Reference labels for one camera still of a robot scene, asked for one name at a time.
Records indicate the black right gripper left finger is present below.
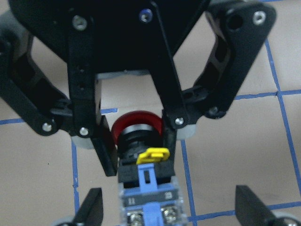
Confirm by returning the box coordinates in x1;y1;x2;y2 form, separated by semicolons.
73;187;103;226

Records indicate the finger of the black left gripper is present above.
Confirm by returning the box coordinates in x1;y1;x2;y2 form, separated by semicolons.
150;68;196;161
68;70;118;177

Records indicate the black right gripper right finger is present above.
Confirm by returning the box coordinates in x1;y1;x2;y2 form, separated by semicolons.
235;185;281;226

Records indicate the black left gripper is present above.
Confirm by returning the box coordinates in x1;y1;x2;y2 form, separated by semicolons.
0;0;277;136

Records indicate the red emergency stop button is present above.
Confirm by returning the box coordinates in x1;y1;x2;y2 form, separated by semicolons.
111;111;188;226

